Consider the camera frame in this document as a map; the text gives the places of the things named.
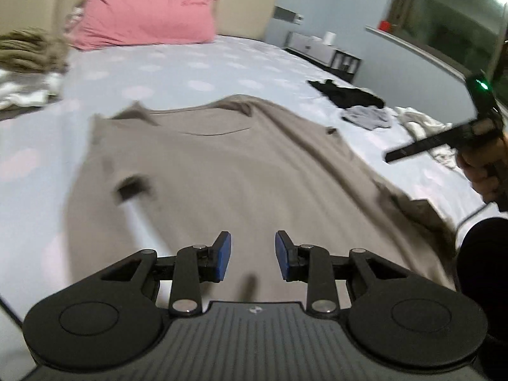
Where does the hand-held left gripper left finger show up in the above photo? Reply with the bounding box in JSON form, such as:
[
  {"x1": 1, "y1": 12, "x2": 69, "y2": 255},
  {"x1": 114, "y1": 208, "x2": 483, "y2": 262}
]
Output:
[{"x1": 101, "y1": 230, "x2": 232, "y2": 316}]

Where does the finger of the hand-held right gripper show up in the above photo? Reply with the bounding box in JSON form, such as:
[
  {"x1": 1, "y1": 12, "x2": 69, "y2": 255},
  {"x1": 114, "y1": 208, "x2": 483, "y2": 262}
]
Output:
[{"x1": 384, "y1": 122, "x2": 479, "y2": 164}]

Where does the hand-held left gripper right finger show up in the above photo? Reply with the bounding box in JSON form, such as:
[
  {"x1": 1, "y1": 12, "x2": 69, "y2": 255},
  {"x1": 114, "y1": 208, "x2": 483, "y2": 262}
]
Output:
[{"x1": 275, "y1": 230, "x2": 409, "y2": 316}]

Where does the taupe long-sleeve shirt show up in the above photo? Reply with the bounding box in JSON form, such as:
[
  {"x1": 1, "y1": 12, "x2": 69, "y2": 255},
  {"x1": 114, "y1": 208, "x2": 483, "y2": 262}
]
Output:
[{"x1": 63, "y1": 94, "x2": 461, "y2": 310}]

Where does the person's right hand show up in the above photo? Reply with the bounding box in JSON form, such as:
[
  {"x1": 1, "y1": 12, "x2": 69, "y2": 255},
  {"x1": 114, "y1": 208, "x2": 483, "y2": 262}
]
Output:
[{"x1": 456, "y1": 135, "x2": 508, "y2": 204}]

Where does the white shirt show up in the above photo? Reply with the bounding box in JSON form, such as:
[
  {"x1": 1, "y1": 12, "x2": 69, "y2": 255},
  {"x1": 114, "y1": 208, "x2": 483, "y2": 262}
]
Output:
[{"x1": 393, "y1": 105, "x2": 465, "y2": 169}]

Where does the grey garment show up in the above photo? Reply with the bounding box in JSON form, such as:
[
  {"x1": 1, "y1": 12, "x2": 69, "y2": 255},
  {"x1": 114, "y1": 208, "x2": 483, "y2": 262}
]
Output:
[{"x1": 340, "y1": 105, "x2": 393, "y2": 131}]

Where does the window sill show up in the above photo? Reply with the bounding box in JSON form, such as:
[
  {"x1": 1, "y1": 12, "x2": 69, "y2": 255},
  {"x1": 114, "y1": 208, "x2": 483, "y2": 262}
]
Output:
[{"x1": 365, "y1": 25, "x2": 483, "y2": 104}]

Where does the black garment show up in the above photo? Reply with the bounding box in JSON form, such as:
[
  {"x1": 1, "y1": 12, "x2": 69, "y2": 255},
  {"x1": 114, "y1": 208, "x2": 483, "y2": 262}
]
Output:
[{"x1": 306, "y1": 79, "x2": 386, "y2": 110}]

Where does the window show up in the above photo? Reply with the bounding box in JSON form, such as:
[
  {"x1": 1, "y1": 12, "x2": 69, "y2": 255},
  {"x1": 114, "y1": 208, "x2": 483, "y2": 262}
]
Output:
[{"x1": 390, "y1": 0, "x2": 508, "y2": 74}]

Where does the dark wooden nightstand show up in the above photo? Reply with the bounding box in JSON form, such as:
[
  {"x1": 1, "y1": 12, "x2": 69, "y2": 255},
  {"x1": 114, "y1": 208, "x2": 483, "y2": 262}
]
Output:
[{"x1": 284, "y1": 31, "x2": 363, "y2": 85}]

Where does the person's dark clothing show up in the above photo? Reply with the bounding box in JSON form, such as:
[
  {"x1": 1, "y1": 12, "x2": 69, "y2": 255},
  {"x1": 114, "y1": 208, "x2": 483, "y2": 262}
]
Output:
[{"x1": 456, "y1": 216, "x2": 508, "y2": 381}]

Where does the white box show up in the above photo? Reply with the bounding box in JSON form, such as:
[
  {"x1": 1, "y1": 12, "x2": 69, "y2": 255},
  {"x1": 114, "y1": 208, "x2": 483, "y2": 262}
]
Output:
[{"x1": 286, "y1": 31, "x2": 338, "y2": 66}]

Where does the pink pillow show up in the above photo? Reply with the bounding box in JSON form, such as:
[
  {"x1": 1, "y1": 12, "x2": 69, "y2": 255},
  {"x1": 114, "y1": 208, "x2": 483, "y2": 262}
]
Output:
[{"x1": 69, "y1": 0, "x2": 218, "y2": 51}]

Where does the white textured cloth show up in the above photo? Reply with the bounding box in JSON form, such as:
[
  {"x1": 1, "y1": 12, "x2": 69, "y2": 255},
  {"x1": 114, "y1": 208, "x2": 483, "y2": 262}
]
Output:
[{"x1": 0, "y1": 67, "x2": 64, "y2": 111}]

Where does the olive striped garment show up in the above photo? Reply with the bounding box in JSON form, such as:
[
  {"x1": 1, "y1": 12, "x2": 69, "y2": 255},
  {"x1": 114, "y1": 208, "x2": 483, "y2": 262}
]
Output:
[{"x1": 0, "y1": 27, "x2": 70, "y2": 74}]

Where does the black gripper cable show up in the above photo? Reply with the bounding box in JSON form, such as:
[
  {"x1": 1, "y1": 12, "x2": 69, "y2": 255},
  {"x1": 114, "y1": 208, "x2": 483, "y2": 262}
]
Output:
[{"x1": 452, "y1": 202, "x2": 490, "y2": 234}]

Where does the grey wall panel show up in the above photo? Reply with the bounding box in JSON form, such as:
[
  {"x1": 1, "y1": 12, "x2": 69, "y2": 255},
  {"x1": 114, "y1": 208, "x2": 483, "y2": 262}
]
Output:
[{"x1": 273, "y1": 6, "x2": 305, "y2": 23}]

